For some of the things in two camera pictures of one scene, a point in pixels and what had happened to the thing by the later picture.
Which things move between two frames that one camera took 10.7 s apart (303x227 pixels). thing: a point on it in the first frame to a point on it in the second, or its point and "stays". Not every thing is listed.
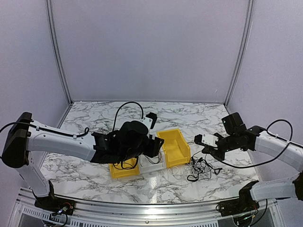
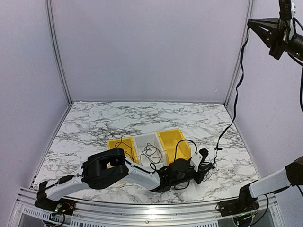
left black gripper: (155, 146) to (201, 170)
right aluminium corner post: (242, 50) stays
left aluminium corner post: (57, 52) stays
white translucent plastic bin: (147, 164) stays
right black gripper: (220, 156) to (281, 39)
